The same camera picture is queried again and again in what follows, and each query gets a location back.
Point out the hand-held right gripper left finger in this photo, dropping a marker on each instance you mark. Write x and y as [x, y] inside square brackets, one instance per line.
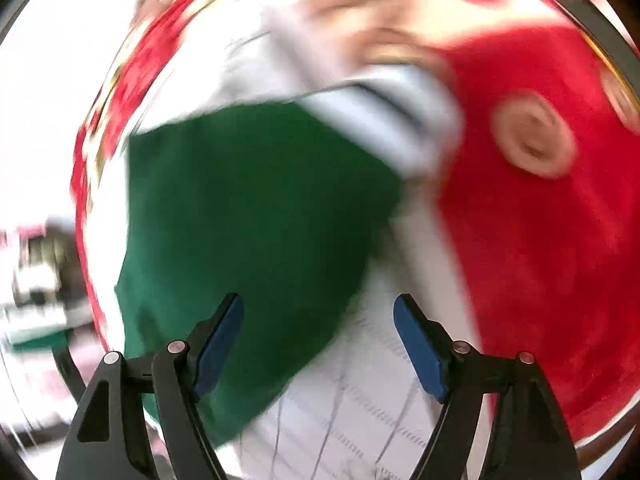
[220, 340]

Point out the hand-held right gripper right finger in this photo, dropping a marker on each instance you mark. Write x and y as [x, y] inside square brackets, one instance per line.
[420, 345]

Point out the green and white varsity jacket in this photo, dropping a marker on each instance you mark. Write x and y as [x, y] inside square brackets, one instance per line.
[250, 210]

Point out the pile of hanging clothes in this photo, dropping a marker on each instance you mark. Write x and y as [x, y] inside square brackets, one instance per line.
[40, 270]

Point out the white diamond-patterned cloth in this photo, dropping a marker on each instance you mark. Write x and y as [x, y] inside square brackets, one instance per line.
[360, 410]

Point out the red floral blanket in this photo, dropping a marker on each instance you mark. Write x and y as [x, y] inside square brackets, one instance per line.
[540, 260]

